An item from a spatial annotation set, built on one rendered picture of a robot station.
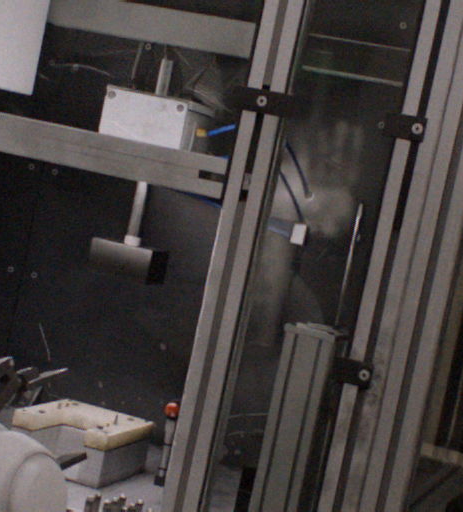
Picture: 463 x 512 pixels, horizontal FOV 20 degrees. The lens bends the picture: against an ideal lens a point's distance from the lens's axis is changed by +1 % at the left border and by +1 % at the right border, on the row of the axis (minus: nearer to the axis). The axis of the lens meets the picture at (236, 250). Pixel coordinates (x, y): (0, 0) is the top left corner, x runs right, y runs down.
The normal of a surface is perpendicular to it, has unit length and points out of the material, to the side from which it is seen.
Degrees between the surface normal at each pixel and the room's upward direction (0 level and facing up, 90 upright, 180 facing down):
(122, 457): 90
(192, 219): 90
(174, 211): 90
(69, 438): 90
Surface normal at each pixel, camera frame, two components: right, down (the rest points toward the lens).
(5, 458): 0.18, -0.73
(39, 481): 0.92, 0.04
